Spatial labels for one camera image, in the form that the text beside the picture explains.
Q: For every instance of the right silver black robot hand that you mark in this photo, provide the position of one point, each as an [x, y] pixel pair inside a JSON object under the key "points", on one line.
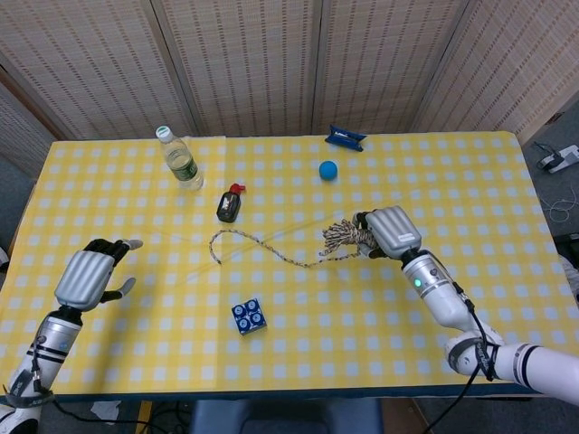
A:
{"points": [[395, 230]]}

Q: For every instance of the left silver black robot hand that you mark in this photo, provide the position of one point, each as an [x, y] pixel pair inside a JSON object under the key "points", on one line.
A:
{"points": [[86, 280]]}

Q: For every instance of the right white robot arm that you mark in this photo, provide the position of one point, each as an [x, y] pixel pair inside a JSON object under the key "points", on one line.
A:
{"points": [[443, 298]]}

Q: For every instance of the blue ball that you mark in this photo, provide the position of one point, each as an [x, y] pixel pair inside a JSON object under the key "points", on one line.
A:
{"points": [[328, 171]]}

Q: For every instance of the blue clip case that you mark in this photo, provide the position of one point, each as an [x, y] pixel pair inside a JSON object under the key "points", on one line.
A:
{"points": [[346, 140]]}

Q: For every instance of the yellow checkered tablecloth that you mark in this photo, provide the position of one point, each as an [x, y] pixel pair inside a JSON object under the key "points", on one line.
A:
{"points": [[339, 325]]}

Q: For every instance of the crumpled white paper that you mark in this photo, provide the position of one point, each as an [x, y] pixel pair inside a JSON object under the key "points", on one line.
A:
{"points": [[106, 410]]}

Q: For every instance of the clear plastic water bottle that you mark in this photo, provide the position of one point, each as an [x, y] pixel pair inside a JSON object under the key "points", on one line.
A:
{"points": [[181, 165]]}

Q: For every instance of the small black bottle red cap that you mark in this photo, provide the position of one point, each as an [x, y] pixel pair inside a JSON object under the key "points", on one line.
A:
{"points": [[228, 208]]}

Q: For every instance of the blue building brick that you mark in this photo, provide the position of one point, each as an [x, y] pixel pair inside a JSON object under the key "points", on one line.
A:
{"points": [[249, 316]]}

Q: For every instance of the black floor case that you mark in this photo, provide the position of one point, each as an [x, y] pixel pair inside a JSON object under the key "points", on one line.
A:
{"points": [[567, 244]]}

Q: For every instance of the white power strip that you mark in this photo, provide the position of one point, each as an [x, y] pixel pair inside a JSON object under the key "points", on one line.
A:
{"points": [[558, 159]]}

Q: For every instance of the pale crumpled cloth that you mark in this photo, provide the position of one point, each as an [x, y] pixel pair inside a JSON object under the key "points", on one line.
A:
{"points": [[572, 276]]}

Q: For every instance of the dark blue table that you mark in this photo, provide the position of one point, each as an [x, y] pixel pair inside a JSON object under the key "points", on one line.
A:
{"points": [[271, 393]]}

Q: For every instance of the dark blue chair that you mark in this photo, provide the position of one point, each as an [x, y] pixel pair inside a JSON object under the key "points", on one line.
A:
{"points": [[285, 418]]}

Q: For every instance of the bamboo folding screen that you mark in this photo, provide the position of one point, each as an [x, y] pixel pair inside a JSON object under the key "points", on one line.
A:
{"points": [[249, 59]]}

